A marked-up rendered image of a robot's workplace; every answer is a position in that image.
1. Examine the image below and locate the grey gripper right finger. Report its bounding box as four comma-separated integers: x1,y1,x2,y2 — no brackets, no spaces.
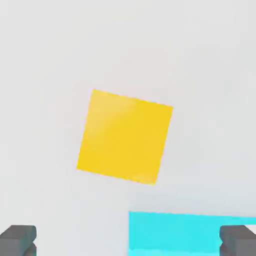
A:
219,224,256,256

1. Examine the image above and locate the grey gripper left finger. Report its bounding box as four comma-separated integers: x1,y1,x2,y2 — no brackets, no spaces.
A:
0,224,38,256

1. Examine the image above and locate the small yellow cube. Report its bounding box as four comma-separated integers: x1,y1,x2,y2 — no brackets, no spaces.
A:
76,88,174,186

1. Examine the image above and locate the large cyan box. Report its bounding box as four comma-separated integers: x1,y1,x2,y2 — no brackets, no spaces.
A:
127,211,256,256

